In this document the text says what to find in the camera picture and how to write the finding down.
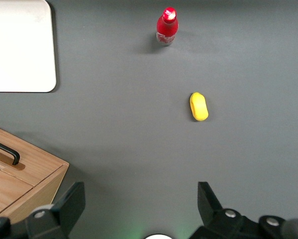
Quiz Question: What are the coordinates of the red coke bottle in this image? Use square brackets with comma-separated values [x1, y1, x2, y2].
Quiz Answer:
[155, 6, 179, 47]

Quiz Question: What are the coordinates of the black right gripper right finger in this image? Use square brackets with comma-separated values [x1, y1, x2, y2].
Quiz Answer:
[193, 181, 298, 239]

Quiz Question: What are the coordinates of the beige rectangular tray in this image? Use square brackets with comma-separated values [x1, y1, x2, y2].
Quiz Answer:
[0, 0, 57, 93]

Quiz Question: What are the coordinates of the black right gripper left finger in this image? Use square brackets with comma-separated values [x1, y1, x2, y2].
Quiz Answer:
[0, 181, 87, 239]

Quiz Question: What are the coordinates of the yellow toy lemon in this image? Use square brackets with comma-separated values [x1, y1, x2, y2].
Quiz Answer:
[189, 92, 209, 122]

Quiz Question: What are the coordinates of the black metal drawer handle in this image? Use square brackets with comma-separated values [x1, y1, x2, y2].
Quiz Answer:
[0, 137, 21, 166]

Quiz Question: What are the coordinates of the wooden drawer front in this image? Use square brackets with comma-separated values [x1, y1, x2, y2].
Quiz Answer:
[0, 123, 69, 186]

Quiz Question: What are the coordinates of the wooden drawer cabinet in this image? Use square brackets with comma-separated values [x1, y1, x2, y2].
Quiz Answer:
[0, 123, 70, 219]

